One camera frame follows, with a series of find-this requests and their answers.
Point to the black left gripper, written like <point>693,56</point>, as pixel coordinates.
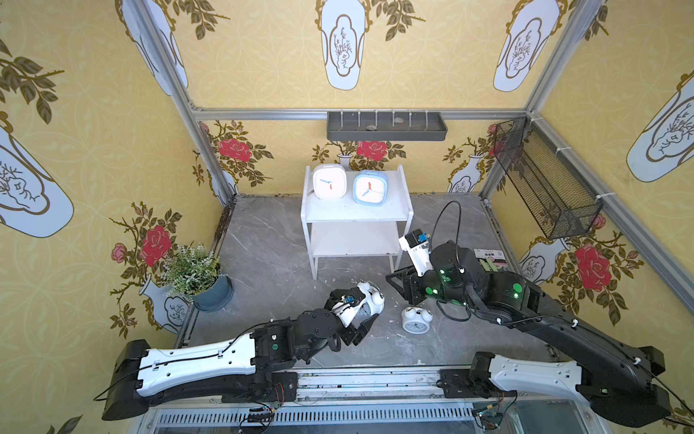
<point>357,328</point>

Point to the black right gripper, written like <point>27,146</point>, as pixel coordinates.
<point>404,285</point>

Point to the blue square alarm clock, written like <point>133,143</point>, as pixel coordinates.
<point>370,188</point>

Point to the white square alarm clock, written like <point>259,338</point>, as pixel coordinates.
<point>329,181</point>

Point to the white twin-bell clock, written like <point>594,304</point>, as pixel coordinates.
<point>372,305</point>
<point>416,320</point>

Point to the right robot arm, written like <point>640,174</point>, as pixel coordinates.
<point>616,381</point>

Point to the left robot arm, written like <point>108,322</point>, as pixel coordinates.
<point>253,366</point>

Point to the white two-tier shelf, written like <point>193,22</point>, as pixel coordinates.
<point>341,227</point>

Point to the green garden hand fork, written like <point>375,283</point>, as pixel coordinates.
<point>490,264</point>

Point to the flower seed packet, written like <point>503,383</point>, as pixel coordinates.
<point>497,256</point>

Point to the left circuit board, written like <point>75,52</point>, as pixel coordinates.
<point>263,415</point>

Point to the circuit board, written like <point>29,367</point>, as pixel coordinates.
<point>488,418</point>
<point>263,415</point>

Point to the potted green plant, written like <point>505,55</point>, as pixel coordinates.
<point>196,274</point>

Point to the right circuit board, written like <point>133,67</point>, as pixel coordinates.
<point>488,418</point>

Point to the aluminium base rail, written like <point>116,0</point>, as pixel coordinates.
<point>402,399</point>

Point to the grey wall tray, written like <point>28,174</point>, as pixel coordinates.
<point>386,125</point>

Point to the black wire mesh basket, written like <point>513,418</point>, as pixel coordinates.
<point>560,200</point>

